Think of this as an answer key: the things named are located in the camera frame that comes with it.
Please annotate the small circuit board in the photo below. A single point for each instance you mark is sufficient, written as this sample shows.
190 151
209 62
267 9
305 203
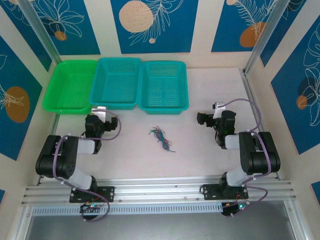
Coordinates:
237 207
91 207

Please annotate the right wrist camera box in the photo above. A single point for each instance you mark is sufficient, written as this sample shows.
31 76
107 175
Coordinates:
218 107

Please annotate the green plastic basket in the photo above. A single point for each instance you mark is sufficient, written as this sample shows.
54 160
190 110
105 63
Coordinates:
68 87

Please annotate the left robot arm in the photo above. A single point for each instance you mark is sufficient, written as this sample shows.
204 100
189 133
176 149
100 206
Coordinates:
62 160

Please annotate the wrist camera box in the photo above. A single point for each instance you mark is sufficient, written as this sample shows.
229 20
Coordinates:
218 107
99 113

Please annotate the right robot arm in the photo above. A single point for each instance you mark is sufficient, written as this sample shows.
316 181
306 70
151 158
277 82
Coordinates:
260 155

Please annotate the teal plastic basket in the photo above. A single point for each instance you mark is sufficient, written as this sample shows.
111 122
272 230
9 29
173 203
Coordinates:
115 85
163 90

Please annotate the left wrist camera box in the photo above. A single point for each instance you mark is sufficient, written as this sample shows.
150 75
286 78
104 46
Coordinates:
99 113

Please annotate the aluminium frame post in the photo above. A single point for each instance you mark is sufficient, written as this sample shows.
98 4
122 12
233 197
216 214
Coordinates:
265 35
40 30

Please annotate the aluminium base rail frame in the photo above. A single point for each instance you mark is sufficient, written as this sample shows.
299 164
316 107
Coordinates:
155 190

